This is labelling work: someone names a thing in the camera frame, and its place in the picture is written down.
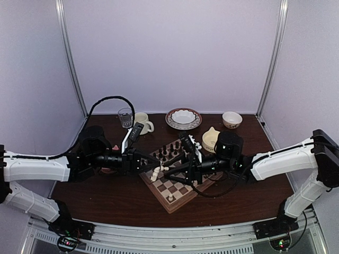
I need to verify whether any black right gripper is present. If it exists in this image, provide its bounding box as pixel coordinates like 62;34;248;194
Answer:
163;152;234;187

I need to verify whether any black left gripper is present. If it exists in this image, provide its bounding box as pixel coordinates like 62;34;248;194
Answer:
88;147;161;177

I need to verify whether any patterned brown rim plate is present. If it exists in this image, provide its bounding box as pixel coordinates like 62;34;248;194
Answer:
165;108;202;131

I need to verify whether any white scalloped bowl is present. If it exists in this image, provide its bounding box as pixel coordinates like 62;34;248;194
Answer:
172;110;195;124

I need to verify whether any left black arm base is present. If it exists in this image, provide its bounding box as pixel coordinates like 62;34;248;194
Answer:
47;220;95;240

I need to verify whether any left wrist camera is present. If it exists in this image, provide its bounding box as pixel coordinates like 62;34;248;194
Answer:
121;122;144;153

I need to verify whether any right black cable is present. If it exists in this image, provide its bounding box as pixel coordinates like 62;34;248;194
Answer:
190;171;247;198

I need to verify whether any white floral small bowl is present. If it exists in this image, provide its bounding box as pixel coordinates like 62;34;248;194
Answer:
222;112;243;129

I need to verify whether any clear drinking glass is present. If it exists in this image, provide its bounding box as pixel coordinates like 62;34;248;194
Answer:
118;107;132;129

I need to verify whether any pink cat-ear bowl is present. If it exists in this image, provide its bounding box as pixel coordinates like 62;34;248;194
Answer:
100;145;120;175

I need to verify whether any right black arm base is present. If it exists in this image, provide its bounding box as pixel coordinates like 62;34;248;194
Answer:
253;218;299;239

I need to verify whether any yellow cat-ear bowl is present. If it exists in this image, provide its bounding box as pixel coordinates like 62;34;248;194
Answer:
202;126;220;153

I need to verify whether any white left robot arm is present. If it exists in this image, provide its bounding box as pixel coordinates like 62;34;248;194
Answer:
1;124;162;235

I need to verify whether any left aluminium frame post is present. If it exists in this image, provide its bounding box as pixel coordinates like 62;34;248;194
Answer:
55;0;87;117

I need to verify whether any right aluminium frame post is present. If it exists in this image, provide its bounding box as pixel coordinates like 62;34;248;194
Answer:
256;0;289;119

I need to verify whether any wooden chess board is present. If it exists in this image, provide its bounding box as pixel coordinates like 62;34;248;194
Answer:
139;138;215;214

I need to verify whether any left black cable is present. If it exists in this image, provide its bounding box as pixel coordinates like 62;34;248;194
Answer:
44;95;136;161

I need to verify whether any aluminium frame post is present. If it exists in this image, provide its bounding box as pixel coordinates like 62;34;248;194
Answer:
256;0;289;119
55;0;87;117

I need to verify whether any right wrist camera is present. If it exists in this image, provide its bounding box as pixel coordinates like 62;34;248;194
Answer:
179;131;203;163

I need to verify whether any front aluminium rail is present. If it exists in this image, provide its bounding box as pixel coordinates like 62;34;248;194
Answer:
19;208;330;253

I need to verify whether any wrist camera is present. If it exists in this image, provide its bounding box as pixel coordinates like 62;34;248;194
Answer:
121;122;144;153
179;131;203;163

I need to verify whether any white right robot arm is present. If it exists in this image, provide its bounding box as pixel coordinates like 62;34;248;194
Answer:
160;129;338;234

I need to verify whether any black cable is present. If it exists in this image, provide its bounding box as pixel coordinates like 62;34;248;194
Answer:
190;171;247;198
44;95;136;161

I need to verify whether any cream ribbed mug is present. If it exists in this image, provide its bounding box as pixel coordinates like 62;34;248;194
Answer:
135;112;154;135

